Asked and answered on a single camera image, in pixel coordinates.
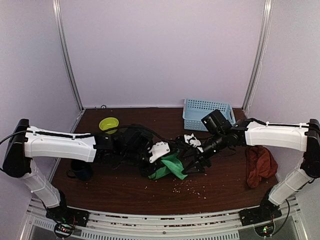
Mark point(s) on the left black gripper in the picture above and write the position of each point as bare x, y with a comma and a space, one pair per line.
145, 171

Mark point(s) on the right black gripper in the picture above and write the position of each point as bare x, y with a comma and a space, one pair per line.
199, 156

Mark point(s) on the green towel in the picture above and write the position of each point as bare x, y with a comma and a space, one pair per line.
170, 164

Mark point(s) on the brown towel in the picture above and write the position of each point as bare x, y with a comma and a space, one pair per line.
260, 164

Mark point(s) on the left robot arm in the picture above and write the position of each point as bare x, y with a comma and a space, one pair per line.
134, 146

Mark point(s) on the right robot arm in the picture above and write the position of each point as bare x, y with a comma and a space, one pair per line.
304, 137

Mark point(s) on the green plastic bowl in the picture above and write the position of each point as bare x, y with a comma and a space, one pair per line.
109, 124

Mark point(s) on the light blue plastic basket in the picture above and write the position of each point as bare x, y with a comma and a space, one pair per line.
195, 109

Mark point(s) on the dark blue mug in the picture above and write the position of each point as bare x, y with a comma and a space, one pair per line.
80, 170

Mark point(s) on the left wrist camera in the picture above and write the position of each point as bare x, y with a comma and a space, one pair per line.
158, 150

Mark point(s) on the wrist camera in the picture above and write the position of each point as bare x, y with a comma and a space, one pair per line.
158, 150
189, 141

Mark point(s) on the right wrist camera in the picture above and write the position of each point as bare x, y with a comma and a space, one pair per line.
189, 141

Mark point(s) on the aluminium front rail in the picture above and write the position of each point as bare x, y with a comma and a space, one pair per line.
221, 225

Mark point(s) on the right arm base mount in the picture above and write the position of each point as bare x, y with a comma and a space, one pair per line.
260, 216

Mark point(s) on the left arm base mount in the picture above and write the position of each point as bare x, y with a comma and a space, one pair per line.
70, 216

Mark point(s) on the right aluminium frame post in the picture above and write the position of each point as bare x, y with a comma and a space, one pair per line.
260, 50

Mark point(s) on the aluminium frame post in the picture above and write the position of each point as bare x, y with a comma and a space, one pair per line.
66, 57
260, 50

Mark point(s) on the left aluminium frame post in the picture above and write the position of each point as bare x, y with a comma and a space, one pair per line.
66, 57

